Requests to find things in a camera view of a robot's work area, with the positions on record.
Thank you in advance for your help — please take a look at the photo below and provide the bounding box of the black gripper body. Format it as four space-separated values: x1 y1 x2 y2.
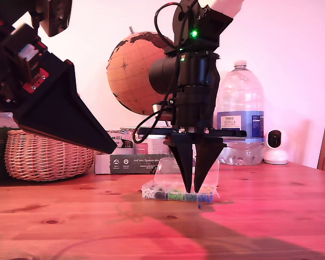
137 86 247 139

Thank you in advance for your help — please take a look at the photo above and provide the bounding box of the tin can with label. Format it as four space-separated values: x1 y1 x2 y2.
134 132 170 155
109 129 135 155

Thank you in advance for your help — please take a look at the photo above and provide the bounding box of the clear plastic pin organiser box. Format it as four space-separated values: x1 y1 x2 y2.
141 158 220 204

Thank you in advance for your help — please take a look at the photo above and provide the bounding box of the large clear water bottle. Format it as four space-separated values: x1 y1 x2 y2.
215 61 265 166

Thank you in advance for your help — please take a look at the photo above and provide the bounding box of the dark printed cardboard tray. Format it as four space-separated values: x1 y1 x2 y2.
94 153 209 176

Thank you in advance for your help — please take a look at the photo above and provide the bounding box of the cork globe on stand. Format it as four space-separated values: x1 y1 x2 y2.
107 26 179 128

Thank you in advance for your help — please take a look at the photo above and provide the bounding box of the wicker basket with handle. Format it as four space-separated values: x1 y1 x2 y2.
4 129 95 182

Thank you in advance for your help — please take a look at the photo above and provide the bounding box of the long black arm cable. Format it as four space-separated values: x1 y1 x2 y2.
132 53 181 145

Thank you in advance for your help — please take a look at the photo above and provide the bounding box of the small white round camera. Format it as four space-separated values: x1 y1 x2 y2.
263 129 290 165

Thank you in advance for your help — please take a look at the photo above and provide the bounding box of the short black arm cable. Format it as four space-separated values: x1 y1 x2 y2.
154 1 198 52

